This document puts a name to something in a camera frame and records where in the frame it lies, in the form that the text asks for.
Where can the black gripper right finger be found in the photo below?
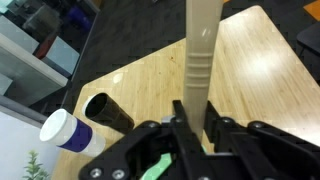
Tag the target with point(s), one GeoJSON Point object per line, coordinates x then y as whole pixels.
{"type": "Point", "coordinates": [240, 143]}

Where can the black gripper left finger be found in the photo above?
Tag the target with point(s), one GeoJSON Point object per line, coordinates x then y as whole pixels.
{"type": "Point", "coordinates": [181, 133]}

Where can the beige ladle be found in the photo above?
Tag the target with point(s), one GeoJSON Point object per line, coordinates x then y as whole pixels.
{"type": "Point", "coordinates": [200, 66]}

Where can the black cup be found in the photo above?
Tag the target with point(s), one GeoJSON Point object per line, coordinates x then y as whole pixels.
{"type": "Point", "coordinates": [110, 115]}

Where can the white paper cup blue band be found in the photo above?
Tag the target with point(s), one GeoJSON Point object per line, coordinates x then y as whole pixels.
{"type": "Point", "coordinates": [73, 135]}

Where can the light blue box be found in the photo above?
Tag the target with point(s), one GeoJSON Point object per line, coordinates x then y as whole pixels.
{"type": "Point", "coordinates": [61, 56]}

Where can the grey filing cabinet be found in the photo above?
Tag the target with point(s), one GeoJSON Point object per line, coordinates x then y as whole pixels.
{"type": "Point", "coordinates": [26, 73]}

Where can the grey slanted metal post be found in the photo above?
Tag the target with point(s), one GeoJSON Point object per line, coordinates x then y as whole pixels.
{"type": "Point", "coordinates": [16, 108]}

